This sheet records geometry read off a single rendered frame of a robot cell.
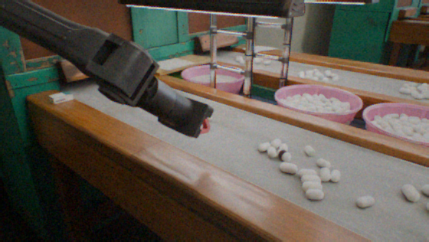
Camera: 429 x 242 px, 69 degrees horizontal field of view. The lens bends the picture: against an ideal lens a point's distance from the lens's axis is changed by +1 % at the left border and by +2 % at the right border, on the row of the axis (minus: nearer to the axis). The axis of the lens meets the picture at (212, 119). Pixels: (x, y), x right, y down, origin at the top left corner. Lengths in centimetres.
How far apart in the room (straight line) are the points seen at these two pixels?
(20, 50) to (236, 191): 85
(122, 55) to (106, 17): 85
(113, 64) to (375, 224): 49
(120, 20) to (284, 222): 104
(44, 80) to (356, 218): 102
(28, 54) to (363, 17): 298
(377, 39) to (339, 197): 289
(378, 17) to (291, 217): 302
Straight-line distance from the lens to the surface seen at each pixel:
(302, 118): 89
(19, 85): 119
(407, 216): 65
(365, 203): 63
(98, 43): 48
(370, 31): 347
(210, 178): 60
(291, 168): 67
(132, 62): 46
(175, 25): 152
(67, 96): 108
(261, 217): 53
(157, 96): 49
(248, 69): 100
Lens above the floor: 111
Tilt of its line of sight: 24 degrees down
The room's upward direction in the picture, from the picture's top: straight up
